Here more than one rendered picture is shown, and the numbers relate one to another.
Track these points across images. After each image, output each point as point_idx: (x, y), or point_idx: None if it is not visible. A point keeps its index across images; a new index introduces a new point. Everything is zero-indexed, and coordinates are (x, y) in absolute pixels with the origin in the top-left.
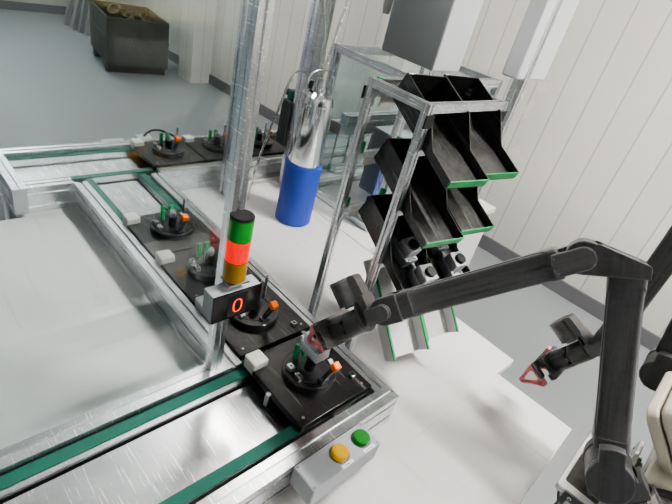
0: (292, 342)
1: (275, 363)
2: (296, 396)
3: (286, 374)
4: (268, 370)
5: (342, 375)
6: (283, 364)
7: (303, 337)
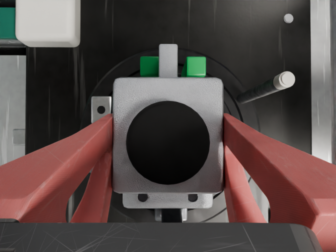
0: (207, 8)
1: (103, 53)
2: (78, 189)
3: (82, 120)
4: (67, 65)
5: (258, 201)
6: (101, 81)
7: (160, 61)
